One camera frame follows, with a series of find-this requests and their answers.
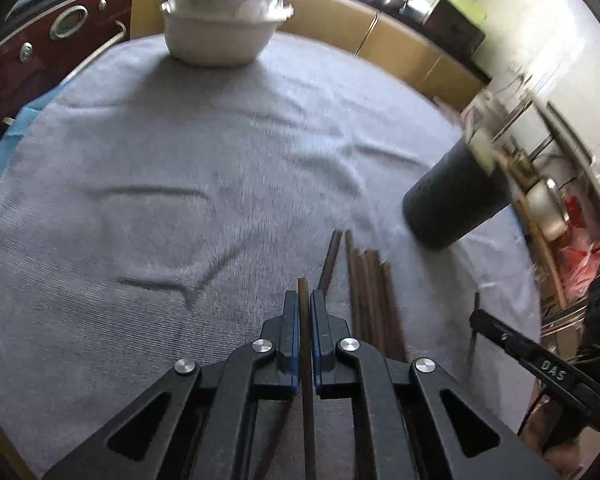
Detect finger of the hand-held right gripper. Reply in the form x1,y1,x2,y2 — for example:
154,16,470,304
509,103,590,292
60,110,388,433
469,308,600,432

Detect black utensil holder cup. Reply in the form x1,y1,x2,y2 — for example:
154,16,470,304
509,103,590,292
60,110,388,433
401,137,513,252

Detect green plastic basin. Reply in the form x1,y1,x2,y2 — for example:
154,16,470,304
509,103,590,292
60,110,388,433
442,0,486,16

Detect black kitchen countertop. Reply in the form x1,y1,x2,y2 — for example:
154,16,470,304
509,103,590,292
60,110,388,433
280,0,486,86

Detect dark wooden chopstick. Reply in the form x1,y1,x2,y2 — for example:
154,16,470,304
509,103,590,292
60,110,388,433
297,276,317,480
465,291,482,378

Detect metal storage rack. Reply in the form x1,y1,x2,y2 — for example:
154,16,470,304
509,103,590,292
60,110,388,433
500,72,600,321

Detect yellow lower kitchen cabinets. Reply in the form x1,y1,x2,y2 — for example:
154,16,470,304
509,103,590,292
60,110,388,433
130,0,491,111

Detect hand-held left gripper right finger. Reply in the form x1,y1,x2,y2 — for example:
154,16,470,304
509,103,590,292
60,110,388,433
309,290,563,480

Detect dark red built-in oven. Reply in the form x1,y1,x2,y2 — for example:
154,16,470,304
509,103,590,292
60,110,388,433
0,0,136,171

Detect bunch of brown chopsticks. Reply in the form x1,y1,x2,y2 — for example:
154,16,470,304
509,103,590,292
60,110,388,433
252,229,421,480

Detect grey tablecloth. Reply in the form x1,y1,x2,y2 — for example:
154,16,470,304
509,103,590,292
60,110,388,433
0,32,543,480

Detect white plastic spoon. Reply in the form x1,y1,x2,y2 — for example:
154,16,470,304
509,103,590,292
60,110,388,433
460,92,503,176

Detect blue table cover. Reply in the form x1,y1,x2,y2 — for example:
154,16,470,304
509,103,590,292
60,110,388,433
0,85,51,206

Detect white ceramic pot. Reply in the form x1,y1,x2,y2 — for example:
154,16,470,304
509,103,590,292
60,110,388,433
160,2,293,67

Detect dark microwave oven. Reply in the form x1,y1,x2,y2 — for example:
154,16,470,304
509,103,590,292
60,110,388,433
422,0,486,68

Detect large steel pot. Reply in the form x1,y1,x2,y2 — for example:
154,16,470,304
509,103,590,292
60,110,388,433
525,177,568,241

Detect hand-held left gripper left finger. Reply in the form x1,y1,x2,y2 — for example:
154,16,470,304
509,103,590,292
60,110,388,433
42,290,301,480

